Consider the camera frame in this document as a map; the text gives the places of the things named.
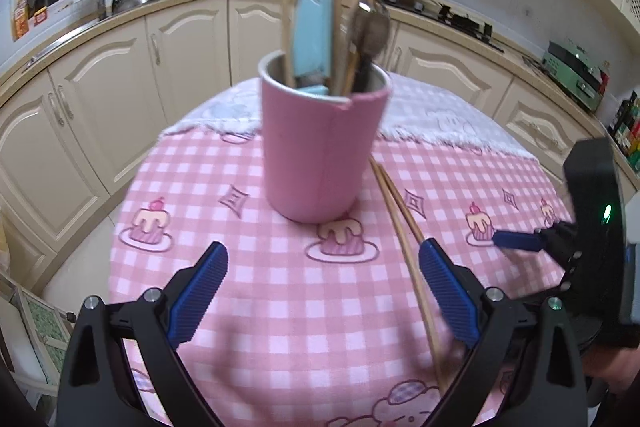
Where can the bunch of wooden chopsticks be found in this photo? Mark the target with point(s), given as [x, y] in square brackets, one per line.
[284, 7]

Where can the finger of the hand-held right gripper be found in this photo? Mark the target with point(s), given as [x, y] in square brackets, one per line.
[517, 240]

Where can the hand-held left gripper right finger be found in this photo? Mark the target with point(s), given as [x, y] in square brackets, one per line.
[450, 292]

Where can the pink utensil cup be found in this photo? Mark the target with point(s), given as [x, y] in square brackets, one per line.
[320, 147]

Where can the pink checked tablecloth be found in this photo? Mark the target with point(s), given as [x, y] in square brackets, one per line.
[280, 307]

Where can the dark sauce bottle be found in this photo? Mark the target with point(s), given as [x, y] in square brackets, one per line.
[618, 124]
[634, 122]

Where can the green countertop appliance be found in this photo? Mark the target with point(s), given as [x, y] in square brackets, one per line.
[575, 74]

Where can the person's right hand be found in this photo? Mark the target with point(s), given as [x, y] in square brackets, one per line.
[617, 369]

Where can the cream base cabinets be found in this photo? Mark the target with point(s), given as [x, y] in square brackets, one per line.
[100, 87]

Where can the small orange packet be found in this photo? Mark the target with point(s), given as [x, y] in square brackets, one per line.
[40, 16]

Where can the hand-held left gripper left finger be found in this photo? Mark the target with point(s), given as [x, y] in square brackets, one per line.
[200, 292]

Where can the black gas stove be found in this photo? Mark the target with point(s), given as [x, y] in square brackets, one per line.
[450, 17]

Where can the cream chair with green cushion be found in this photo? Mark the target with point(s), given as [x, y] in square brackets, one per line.
[45, 322]

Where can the light blue sheathed knife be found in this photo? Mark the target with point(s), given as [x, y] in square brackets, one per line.
[311, 22]

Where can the steel spoon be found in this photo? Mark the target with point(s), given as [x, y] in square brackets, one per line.
[371, 27]

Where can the wooden chopstick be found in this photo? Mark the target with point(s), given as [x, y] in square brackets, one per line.
[424, 312]
[406, 209]

